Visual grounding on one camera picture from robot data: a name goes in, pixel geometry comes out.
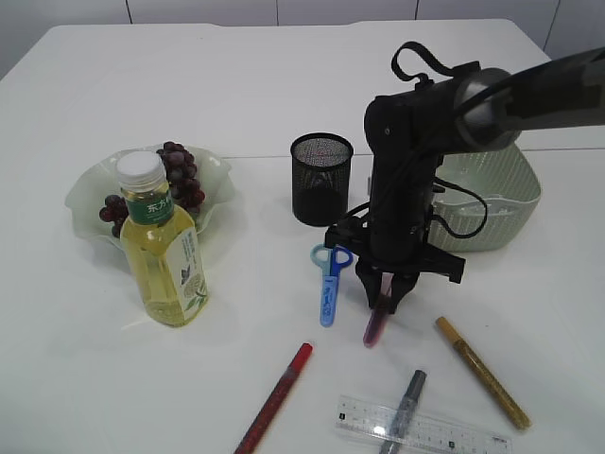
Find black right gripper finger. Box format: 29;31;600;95
355;264;383;310
389;273;419;314

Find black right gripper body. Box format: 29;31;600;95
324;90;465;284

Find pink scissors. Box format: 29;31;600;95
363;272;394;348

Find blue scissors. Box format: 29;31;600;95
310;244;354;327

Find yellow tea bottle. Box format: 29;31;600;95
116;150;207;327

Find purple grape bunch with leaves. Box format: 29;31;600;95
98;141;206;237

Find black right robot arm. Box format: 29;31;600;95
324;42;604;313

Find black mesh pen holder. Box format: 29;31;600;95
290;132;354;227

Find green plastic basket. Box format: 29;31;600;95
428;145;542;253

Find clear plastic ruler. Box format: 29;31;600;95
334;395;512;453

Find gold marker pen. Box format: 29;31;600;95
436;317;532;431

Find silver marker pen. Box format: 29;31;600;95
387;370;426;439

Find red marker pen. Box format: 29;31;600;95
233;342;313;454

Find light green wavy plate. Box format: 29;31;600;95
64;145;235;250

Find black cable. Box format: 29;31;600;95
347;41;491;240

